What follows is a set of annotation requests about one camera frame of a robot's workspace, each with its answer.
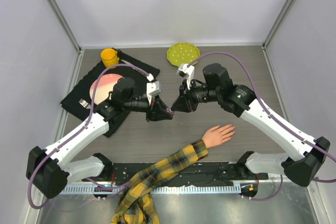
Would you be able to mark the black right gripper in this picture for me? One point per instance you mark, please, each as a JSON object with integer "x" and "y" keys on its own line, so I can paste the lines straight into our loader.
{"x": 181, "y": 104}

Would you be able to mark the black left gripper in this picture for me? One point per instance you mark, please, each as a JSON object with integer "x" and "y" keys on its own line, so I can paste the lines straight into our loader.
{"x": 156, "y": 110}

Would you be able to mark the purple nail polish bottle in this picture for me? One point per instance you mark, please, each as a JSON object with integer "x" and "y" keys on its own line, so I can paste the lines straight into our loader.
{"x": 169, "y": 111}

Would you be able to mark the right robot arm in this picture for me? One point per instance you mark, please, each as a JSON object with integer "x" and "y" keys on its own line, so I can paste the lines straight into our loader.
{"x": 303, "y": 154}

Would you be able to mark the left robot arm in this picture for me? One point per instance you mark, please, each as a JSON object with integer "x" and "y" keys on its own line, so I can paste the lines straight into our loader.
{"x": 51, "y": 169}

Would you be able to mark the mannequin hand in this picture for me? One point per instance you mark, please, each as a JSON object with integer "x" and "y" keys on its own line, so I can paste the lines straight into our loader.
{"x": 218, "y": 135}

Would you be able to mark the green polka dot dish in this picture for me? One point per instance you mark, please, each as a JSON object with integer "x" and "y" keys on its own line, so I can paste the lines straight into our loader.
{"x": 182, "y": 52}

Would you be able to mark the pink and cream plate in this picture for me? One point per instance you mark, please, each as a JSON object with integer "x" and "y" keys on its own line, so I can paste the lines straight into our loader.
{"x": 105, "y": 85}

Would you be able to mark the yellow ceramic mug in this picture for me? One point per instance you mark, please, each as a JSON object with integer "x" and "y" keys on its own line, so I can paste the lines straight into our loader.
{"x": 109, "y": 57}

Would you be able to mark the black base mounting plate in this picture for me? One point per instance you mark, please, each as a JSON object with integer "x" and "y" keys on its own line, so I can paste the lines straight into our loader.
{"x": 198, "y": 174}

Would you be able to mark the black cloth placemat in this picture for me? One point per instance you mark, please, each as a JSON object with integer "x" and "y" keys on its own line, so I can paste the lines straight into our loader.
{"x": 81, "y": 90}

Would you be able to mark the silver fork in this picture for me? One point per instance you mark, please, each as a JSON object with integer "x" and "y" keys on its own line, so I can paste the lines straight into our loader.
{"x": 84, "y": 104}

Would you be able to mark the yellow plaid shirt sleeve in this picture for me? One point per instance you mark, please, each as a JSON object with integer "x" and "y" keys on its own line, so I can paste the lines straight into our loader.
{"x": 136, "y": 205}

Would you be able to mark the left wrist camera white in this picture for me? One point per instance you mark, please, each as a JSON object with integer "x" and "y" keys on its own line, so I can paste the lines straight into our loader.
{"x": 153, "y": 89}

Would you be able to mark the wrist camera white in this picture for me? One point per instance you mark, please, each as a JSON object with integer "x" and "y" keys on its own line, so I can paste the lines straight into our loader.
{"x": 187, "y": 72}
{"x": 153, "y": 89}

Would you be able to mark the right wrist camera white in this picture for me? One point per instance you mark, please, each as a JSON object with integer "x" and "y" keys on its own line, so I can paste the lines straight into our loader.
{"x": 187, "y": 72}

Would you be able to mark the table knife with dark handle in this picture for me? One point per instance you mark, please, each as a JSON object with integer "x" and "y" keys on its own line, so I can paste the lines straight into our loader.
{"x": 138, "y": 69}

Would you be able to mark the slotted cable duct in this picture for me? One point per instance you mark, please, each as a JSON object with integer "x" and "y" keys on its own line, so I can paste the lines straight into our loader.
{"x": 81, "y": 189}

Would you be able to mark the aluminium frame rail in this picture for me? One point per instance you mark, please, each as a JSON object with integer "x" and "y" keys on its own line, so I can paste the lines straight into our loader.
{"x": 69, "y": 105}

